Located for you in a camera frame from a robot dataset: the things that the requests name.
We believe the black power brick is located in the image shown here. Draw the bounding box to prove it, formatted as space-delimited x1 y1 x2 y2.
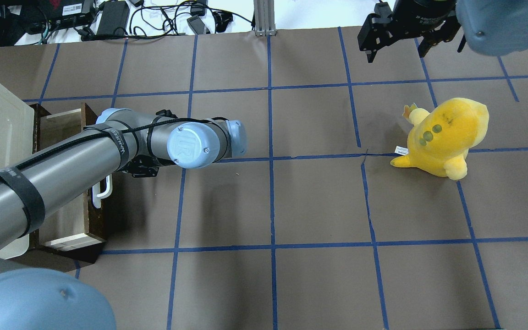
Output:
95 0 130 37

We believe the aluminium frame post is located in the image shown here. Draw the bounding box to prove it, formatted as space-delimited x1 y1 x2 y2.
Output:
253 0 277 37

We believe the dark wooden drawer cabinet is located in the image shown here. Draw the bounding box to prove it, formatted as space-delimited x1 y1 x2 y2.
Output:
12 103 106 272

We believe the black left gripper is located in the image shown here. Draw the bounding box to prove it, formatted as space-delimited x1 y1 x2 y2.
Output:
121 155 160 178

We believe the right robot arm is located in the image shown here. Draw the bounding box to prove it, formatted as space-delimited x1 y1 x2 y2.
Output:
357 0 528 63

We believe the yellow plush toy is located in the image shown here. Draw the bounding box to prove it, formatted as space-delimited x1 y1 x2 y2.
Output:
390 98 490 181

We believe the cardboard hang tag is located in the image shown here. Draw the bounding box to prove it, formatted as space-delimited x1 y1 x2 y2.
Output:
403 103 417 119

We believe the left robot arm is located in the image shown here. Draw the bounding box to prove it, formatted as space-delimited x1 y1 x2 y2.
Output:
0 108 248 330

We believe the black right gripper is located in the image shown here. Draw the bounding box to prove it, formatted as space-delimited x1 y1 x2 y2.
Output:
357 0 461 63

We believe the white drawer handle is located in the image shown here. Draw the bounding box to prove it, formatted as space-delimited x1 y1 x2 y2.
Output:
91 175 113 209

